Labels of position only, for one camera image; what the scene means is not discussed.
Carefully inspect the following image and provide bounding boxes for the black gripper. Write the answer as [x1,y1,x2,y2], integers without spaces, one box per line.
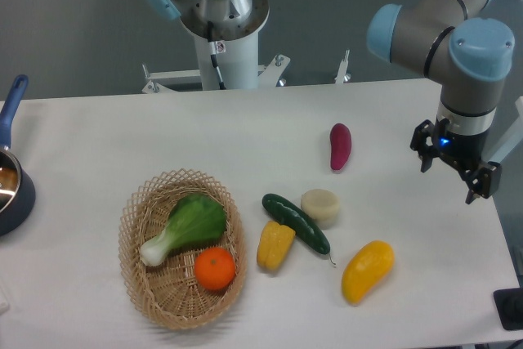
[409,119,502,204]

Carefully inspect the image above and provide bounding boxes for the yellow mango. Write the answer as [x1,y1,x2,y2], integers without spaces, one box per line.
[341,240,396,305]

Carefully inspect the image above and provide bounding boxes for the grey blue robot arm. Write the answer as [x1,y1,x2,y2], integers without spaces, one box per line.
[146,0,515,201]

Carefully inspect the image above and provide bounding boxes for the purple sweet potato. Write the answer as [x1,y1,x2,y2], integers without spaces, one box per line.
[329,123,352,171]

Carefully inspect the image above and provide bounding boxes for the beige round cake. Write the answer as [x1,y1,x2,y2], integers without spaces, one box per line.
[301,189,340,229]

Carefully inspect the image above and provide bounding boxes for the black device at table edge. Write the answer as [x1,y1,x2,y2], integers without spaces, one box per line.
[493,288,522,331]

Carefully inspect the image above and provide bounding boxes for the green cucumber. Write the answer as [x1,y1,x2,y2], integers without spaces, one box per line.
[261,193,334,265]

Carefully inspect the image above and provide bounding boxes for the yellow bell pepper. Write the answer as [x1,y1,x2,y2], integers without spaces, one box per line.
[257,221,296,271]

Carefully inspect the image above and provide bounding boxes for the orange tangerine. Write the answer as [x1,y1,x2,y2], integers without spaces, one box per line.
[194,247,236,291]

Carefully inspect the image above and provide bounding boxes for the green bok choy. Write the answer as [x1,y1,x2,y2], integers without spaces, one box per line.
[140,193,227,266]

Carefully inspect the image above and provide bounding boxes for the woven wicker basket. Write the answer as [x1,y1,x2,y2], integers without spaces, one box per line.
[118,169,248,330]

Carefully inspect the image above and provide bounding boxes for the dark blue saucepan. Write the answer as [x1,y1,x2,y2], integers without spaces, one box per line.
[1,74,36,236]

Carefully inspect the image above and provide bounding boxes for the white metal frame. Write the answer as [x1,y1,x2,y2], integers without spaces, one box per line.
[141,49,351,94]

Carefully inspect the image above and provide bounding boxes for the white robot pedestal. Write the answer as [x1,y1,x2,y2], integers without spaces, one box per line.
[181,0,270,91]

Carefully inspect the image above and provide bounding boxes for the black cable on pedestal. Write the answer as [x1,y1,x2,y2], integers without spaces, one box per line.
[205,20,227,91]

